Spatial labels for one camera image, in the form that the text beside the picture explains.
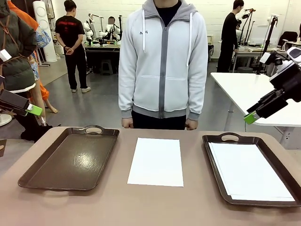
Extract person's right forearm white sleeve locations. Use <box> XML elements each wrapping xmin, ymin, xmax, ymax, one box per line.
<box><xmin>118</xmin><ymin>70</ymin><xmax>135</xmax><ymax>118</ymax></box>

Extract grey plastic stool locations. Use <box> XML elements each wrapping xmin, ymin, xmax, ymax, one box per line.
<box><xmin>101</xmin><ymin>59</ymin><xmax>114</xmax><ymax>75</ymax></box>

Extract black orange lamp stand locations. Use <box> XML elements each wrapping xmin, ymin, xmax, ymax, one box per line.
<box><xmin>242</xmin><ymin>8</ymin><xmax>256</xmax><ymax>47</ymax></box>

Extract black bag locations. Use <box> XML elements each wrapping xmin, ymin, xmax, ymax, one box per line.
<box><xmin>20</xmin><ymin>124</ymin><xmax>54</xmax><ymax>143</ymax></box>

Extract standing person in black clothes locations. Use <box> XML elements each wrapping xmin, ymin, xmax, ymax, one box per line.
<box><xmin>216</xmin><ymin>0</ymin><xmax>245</xmax><ymax>73</ymax></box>

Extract brown board piece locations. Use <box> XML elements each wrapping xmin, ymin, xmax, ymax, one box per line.
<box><xmin>0</xmin><ymin>138</ymin><xmax>7</xmax><ymax>158</ymax></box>

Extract white tower air conditioner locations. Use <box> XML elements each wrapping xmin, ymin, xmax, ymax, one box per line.
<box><xmin>32</xmin><ymin>0</ymin><xmax>58</xmax><ymax>63</ymax></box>

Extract man in black T-shirt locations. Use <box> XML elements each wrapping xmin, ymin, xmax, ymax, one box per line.
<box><xmin>55</xmin><ymin>0</ymin><xmax>92</xmax><ymax>93</ymax></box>

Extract person's right hand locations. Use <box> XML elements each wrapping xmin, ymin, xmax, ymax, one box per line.
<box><xmin>121</xmin><ymin>117</ymin><xmax>134</xmax><ymax>129</ymax></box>

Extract beige mannequin legs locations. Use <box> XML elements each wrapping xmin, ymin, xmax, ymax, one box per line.
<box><xmin>29</xmin><ymin>80</ymin><xmax>59</xmax><ymax>123</ymax></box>

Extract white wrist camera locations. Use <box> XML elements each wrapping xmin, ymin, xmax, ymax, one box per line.
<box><xmin>259</xmin><ymin>51</ymin><xmax>283</xmax><ymax>66</ymax></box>
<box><xmin>0</xmin><ymin>48</ymin><xmax>12</xmax><ymax>64</ymax></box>

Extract brown plastic serving tray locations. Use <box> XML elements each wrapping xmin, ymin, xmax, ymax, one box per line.
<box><xmin>18</xmin><ymin>124</ymin><xmax>120</xmax><ymax>192</ymax></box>
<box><xmin>202</xmin><ymin>132</ymin><xmax>301</xmax><ymax>208</ymax></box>

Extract white round stand base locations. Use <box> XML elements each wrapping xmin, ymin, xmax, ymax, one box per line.
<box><xmin>0</xmin><ymin>112</ymin><xmax>13</xmax><ymax>127</ymax></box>

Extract seated person in dark clothes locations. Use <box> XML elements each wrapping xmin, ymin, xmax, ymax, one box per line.
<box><xmin>103</xmin><ymin>16</ymin><xmax>118</xmax><ymax>40</ymax></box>

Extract dark green puffer jacket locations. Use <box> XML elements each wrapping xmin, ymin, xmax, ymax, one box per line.
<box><xmin>0</xmin><ymin>0</ymin><xmax>38</xmax><ymax>93</ymax></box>

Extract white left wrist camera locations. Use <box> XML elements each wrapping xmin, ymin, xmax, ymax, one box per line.
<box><xmin>0</xmin><ymin>48</ymin><xmax>12</xmax><ymax>64</ymax></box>

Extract blue patterned garment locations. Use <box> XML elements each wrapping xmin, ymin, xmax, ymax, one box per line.
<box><xmin>27</xmin><ymin>25</ymin><xmax>52</xmax><ymax>81</ymax></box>

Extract dark background work table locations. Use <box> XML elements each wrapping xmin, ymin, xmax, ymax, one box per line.
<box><xmin>84</xmin><ymin>40</ymin><xmax>121</xmax><ymax>73</ymax></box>

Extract small white background desk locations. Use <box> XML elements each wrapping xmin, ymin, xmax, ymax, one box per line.
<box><xmin>281</xmin><ymin>40</ymin><xmax>301</xmax><ymax>51</ymax></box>

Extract person's left hand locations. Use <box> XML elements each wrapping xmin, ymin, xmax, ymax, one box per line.
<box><xmin>185</xmin><ymin>119</ymin><xmax>198</xmax><ymax>131</ymax></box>

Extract black tripod stand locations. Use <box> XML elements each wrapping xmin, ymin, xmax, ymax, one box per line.
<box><xmin>254</xmin><ymin>14</ymin><xmax>280</xmax><ymax>75</ymax></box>

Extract person in white grey hoodie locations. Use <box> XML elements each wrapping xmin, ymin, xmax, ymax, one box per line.
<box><xmin>118</xmin><ymin>0</ymin><xmax>209</xmax><ymax>131</ymax></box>

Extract black office chair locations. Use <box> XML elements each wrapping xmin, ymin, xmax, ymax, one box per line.
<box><xmin>279</xmin><ymin>31</ymin><xmax>299</xmax><ymax>48</ymax></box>

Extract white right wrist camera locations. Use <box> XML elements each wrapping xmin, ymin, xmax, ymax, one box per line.
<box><xmin>259</xmin><ymin>51</ymin><xmax>283</xmax><ymax>66</ymax></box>

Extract white A4 paper stack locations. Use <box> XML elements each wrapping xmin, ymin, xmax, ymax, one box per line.
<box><xmin>127</xmin><ymin>137</ymin><xmax>184</xmax><ymax>187</ymax></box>

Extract large white table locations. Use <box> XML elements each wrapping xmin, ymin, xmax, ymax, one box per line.
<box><xmin>210</xmin><ymin>72</ymin><xmax>301</xmax><ymax>150</ymax></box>

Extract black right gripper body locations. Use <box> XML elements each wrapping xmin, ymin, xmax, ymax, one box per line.
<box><xmin>269</xmin><ymin>70</ymin><xmax>301</xmax><ymax>102</ymax></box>

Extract person's left forearm white sleeve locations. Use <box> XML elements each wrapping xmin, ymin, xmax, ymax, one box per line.
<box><xmin>187</xmin><ymin>70</ymin><xmax>209</xmax><ymax>121</ymax></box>

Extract long white background desk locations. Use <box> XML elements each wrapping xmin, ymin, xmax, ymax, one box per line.
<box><xmin>232</xmin><ymin>44</ymin><xmax>290</xmax><ymax>73</ymax></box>

